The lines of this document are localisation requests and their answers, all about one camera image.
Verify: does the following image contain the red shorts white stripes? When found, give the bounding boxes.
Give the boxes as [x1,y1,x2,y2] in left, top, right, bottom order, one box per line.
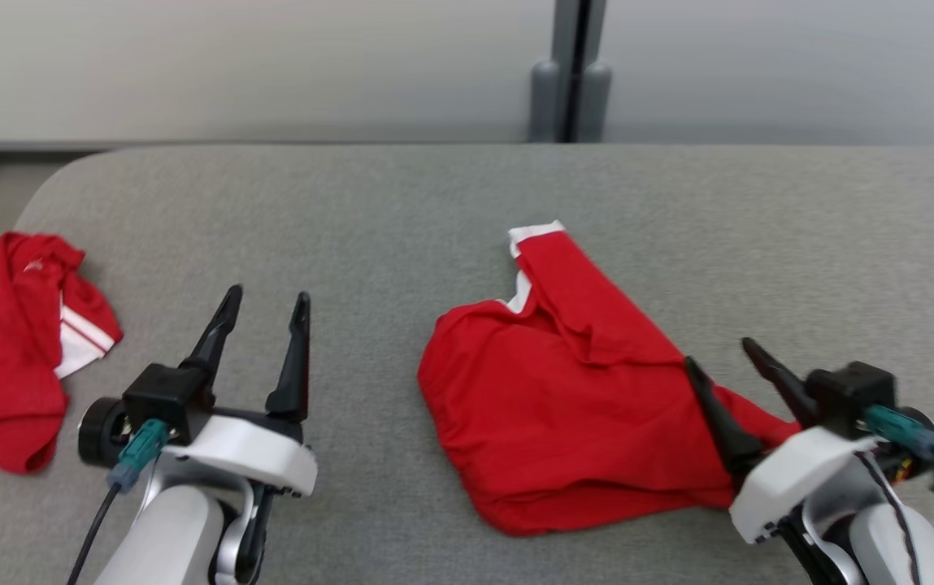
[418,221,801,537]

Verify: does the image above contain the black cable teal connector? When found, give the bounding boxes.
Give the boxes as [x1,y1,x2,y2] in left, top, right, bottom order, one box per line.
[865,405,934,492]
[67,418,168,585]

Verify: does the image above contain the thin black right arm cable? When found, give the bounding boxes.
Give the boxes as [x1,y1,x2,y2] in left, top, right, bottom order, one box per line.
[855,451,923,585]

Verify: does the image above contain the red jersey white sleeves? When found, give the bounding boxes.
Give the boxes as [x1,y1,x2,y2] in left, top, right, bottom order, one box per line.
[0,232,124,475]

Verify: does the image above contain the grey partition post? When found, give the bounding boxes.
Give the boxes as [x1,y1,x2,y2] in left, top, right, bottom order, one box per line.
[529,0,612,144]

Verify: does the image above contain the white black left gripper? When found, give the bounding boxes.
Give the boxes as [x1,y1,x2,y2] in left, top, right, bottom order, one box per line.
[78,284,319,498]

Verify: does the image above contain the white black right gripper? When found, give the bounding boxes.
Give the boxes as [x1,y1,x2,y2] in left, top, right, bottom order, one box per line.
[684,337,934,544]

